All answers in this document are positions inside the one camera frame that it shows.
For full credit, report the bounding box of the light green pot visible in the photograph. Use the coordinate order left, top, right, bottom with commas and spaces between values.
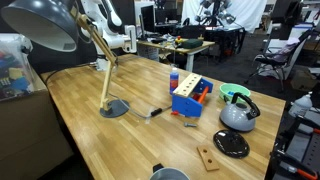
218, 83, 252, 105

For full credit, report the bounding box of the wooden block with two holes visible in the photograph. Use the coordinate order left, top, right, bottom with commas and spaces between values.
196, 145, 221, 172

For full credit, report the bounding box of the blue bottle white cap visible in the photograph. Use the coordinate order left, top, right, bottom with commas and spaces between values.
169, 67, 180, 96

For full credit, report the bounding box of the gray toy bolt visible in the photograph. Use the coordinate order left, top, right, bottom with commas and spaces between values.
183, 121, 198, 129

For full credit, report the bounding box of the light wooden background desk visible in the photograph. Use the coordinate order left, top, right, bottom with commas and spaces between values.
136, 39, 216, 73

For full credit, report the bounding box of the dark green case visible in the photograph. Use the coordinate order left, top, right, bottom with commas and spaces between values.
181, 38, 204, 50

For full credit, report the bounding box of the black computer monitor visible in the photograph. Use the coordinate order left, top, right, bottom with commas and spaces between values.
139, 4, 157, 34

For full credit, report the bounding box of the black background table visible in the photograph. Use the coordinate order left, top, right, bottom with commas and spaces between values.
204, 26, 248, 63

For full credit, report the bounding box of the black round plate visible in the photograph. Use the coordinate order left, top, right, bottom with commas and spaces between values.
213, 129, 251, 159

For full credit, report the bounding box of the studio light cluster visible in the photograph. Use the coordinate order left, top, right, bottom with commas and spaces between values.
194, 0, 238, 26

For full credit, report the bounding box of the black folding chair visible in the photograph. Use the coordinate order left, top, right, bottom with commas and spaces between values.
244, 30, 311, 93

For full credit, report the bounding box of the brown cardboard box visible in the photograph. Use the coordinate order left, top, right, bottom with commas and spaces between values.
0, 68, 75, 180

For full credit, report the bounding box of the clear plastic bin of toys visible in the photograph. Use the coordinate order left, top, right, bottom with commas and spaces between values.
0, 33, 36, 103

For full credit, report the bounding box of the blue toy toolbox orange handle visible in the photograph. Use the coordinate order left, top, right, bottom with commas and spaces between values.
170, 73, 215, 119

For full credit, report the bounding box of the gray lamp cable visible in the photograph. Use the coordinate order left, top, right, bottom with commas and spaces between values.
108, 93, 153, 120

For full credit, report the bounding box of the gray kettle black handle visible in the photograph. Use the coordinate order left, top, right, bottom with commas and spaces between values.
219, 92, 262, 133

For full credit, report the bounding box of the black cable on table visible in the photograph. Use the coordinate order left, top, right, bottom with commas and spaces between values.
44, 62, 101, 86

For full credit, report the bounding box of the orange handled tool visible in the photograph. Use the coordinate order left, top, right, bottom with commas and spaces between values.
295, 167, 320, 180

